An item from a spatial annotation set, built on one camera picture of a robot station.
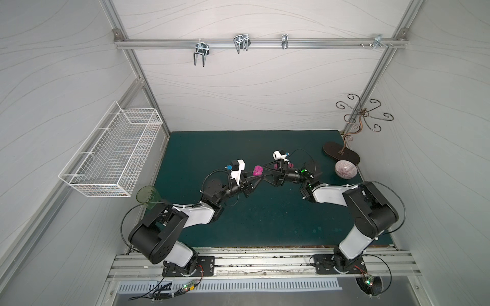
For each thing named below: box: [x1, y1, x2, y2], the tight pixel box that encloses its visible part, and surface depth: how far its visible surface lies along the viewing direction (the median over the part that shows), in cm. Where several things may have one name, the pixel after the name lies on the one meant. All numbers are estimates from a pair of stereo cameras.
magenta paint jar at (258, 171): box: [252, 165, 264, 176], surface depth 72 cm
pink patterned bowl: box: [334, 160, 358, 180], surface depth 103 cm
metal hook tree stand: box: [322, 93, 395, 166], surface depth 92 cm
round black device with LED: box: [354, 275, 383, 299], surface depth 73 cm
